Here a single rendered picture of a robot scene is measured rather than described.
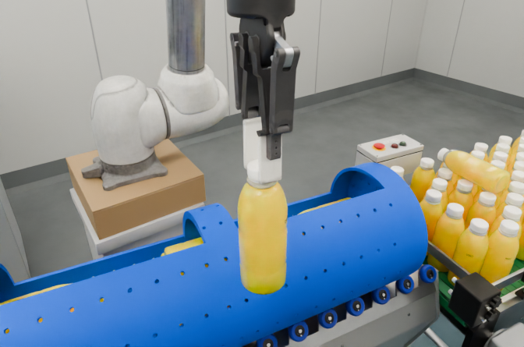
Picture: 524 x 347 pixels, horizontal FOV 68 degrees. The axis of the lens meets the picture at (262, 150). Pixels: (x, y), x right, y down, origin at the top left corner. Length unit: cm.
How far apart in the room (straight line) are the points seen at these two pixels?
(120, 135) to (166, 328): 56
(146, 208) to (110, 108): 29
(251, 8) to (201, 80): 70
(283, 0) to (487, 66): 510
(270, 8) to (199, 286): 47
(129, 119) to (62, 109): 236
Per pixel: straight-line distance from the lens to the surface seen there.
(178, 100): 111
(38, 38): 327
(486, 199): 121
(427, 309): 116
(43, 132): 346
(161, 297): 69
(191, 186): 116
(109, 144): 112
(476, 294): 105
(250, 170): 50
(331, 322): 95
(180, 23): 105
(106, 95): 108
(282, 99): 42
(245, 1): 42
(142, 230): 116
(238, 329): 76
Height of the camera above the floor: 170
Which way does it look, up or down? 28 degrees down
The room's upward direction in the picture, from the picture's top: straight up
